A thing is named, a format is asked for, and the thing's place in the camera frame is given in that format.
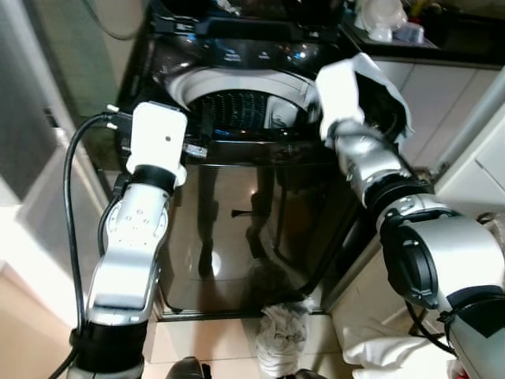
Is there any white cloth garment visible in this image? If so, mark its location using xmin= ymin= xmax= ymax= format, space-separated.
xmin=346 ymin=52 xmax=416 ymax=144

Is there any black top-load washing machine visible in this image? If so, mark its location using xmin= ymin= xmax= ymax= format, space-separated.
xmin=117 ymin=0 xmax=436 ymax=318

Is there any black washing machine lid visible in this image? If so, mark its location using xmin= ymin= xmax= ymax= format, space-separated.
xmin=148 ymin=0 xmax=350 ymax=40

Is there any steel washer drum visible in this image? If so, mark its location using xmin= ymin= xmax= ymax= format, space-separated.
xmin=188 ymin=88 xmax=307 ymax=135

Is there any white cabinet with dark counter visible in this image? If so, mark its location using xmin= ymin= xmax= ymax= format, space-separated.
xmin=342 ymin=6 xmax=505 ymax=173

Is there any small pale blue container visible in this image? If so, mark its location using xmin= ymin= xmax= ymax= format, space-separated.
xmin=393 ymin=22 xmax=428 ymax=45

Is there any white plastic bag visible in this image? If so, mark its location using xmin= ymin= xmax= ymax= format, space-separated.
xmin=354 ymin=0 xmax=409 ymax=43

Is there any crumpled white patterned garment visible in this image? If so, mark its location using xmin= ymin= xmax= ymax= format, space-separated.
xmin=254 ymin=303 xmax=310 ymax=379

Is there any black robot foot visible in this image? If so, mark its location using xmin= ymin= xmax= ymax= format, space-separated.
xmin=164 ymin=356 xmax=211 ymax=379

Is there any plain white bedding pile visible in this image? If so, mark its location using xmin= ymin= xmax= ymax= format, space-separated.
xmin=338 ymin=314 xmax=460 ymax=379

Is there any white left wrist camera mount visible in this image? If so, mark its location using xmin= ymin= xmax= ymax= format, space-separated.
xmin=125 ymin=101 xmax=189 ymax=187

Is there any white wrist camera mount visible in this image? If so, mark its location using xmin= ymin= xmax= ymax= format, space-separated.
xmin=315 ymin=61 xmax=367 ymax=144
xmin=125 ymin=101 xmax=189 ymax=187

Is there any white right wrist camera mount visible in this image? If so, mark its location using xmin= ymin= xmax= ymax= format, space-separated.
xmin=315 ymin=61 xmax=367 ymax=144

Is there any white door frame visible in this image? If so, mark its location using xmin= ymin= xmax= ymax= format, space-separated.
xmin=430 ymin=66 xmax=505 ymax=208

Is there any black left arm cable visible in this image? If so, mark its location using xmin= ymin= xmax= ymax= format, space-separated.
xmin=46 ymin=112 xmax=132 ymax=379

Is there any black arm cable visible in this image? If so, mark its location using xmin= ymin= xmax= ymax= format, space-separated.
xmin=401 ymin=298 xmax=457 ymax=358
xmin=46 ymin=112 xmax=132 ymax=379

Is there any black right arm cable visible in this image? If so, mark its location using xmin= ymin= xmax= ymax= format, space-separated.
xmin=401 ymin=298 xmax=457 ymax=358

